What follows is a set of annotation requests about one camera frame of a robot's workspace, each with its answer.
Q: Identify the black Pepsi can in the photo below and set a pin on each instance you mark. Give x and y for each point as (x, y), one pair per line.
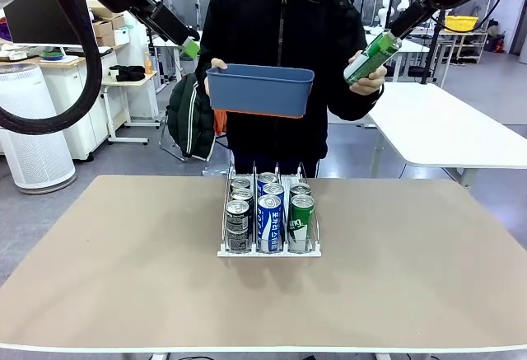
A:
(242, 194)
(236, 228)
(241, 181)

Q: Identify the white cardboard box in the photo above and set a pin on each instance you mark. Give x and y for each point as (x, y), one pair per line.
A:
(122, 35)

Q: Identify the small wooden rolling table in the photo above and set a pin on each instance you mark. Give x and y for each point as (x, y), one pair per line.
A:
(123, 81)

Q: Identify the black cloth bundle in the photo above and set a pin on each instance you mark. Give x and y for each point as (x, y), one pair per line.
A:
(127, 72)

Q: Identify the white background table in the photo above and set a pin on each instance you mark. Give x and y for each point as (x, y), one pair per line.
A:
(411, 45)

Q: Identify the blue plastic bin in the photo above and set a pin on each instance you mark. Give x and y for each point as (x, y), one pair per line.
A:
(259, 92)

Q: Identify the black computer monitor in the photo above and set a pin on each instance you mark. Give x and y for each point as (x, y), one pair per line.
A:
(41, 22)

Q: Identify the wooden shelf rack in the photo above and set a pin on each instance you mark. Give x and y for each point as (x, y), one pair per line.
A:
(465, 35)

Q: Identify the yellow plastic basket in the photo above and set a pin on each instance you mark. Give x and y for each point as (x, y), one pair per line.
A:
(461, 24)

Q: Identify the blue Pocari can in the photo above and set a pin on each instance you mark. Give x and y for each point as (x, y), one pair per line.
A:
(273, 190)
(270, 228)
(267, 178)

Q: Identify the person's left hand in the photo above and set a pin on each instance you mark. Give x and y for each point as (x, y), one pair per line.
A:
(370, 84)

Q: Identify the brown cardboard box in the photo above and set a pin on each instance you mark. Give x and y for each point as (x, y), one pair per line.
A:
(107, 40)
(103, 28)
(102, 9)

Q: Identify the dark green striped jacket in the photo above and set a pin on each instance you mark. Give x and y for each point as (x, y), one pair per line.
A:
(189, 117)

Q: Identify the orange garment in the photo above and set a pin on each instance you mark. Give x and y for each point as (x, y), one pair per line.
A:
(220, 123)

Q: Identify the green beverage can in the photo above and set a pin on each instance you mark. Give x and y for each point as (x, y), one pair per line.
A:
(366, 63)
(300, 224)
(299, 189)

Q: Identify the person in black jacket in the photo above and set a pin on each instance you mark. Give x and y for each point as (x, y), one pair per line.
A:
(267, 26)

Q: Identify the large white side table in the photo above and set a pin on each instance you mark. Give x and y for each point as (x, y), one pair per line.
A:
(432, 129)

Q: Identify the person's right forearm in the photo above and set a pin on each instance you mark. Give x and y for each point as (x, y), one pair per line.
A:
(205, 53)

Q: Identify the person's left forearm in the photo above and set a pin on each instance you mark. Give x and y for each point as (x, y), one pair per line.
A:
(354, 106)

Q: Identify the orange drink bottle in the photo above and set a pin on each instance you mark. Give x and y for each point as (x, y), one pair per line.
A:
(148, 63)

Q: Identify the white paper cup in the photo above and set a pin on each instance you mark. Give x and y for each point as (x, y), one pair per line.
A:
(113, 72)

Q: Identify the red fire extinguisher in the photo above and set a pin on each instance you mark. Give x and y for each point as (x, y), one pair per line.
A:
(499, 43)

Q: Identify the white cabinet desk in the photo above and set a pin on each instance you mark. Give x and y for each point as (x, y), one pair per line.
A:
(82, 146)

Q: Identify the white air purifier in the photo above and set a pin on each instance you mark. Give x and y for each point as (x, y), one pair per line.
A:
(33, 158)

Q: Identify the metal frame chair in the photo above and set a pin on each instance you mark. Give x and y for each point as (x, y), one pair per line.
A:
(180, 156)

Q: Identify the white table with legs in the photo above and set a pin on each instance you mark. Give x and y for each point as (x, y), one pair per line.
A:
(164, 43)

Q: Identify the black tripod stand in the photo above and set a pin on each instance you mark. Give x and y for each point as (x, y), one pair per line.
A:
(434, 47)

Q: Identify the green round bowl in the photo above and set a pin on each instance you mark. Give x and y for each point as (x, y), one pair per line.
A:
(51, 55)

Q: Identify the person's right hand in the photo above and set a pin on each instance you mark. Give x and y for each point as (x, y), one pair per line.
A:
(218, 63)

